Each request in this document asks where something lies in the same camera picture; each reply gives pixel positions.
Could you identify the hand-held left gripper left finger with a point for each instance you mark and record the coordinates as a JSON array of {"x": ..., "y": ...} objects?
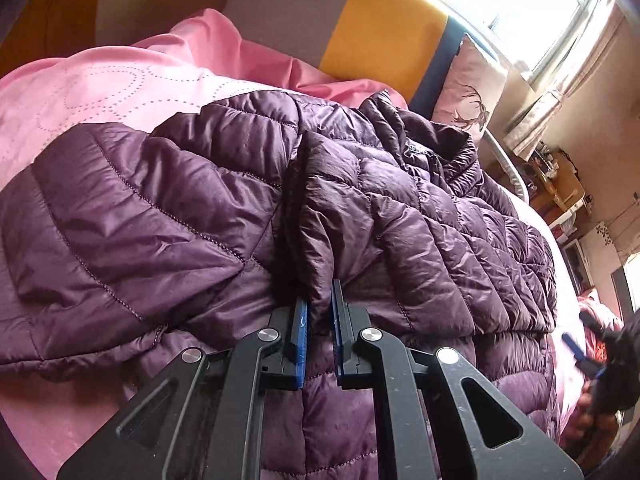
[{"x": 300, "y": 345}]

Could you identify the wooden desk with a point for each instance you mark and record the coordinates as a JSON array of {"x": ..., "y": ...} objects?
[{"x": 562, "y": 187}]

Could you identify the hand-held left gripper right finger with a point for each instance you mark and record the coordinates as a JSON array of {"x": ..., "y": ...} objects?
[{"x": 338, "y": 340}]

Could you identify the pink dotted bedspread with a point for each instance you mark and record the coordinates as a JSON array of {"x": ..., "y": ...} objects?
[{"x": 100, "y": 90}]

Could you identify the light pink curtain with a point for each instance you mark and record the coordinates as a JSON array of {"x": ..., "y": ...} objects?
[{"x": 590, "y": 60}]

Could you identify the pink printed pillow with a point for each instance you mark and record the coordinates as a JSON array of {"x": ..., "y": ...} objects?
[{"x": 470, "y": 85}]

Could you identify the purple quilted jacket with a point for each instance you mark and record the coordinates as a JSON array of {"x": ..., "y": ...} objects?
[{"x": 200, "y": 200}]

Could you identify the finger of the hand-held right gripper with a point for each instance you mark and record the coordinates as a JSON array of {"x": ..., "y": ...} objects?
[
  {"x": 574, "y": 347},
  {"x": 589, "y": 322}
]

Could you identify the grey yellow blue headboard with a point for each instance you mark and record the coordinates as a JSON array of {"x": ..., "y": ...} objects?
[{"x": 390, "y": 25}]

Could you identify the white bed rail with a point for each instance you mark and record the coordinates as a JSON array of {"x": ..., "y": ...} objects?
[{"x": 507, "y": 165}]

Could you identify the person's right hand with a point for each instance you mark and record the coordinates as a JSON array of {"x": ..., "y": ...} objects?
[{"x": 590, "y": 425}]

